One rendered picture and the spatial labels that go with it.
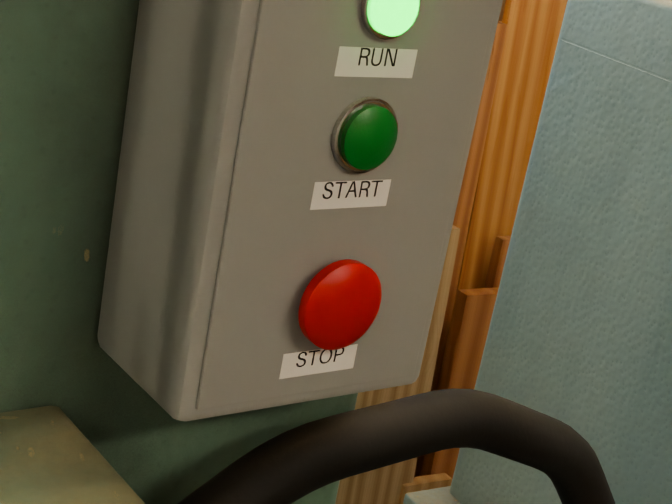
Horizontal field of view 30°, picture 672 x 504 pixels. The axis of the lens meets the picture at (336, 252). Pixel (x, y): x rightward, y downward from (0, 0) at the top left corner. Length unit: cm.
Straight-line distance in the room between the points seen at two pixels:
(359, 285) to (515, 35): 181
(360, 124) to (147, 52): 7
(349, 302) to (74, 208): 9
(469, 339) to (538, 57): 51
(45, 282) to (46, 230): 2
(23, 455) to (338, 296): 11
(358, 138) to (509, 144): 187
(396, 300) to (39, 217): 12
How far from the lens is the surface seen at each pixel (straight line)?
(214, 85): 36
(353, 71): 38
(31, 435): 42
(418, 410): 49
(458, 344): 213
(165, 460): 48
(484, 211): 225
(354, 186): 39
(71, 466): 41
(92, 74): 40
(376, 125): 38
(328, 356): 41
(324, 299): 39
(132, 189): 41
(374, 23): 37
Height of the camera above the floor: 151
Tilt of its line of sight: 20 degrees down
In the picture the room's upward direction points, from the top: 11 degrees clockwise
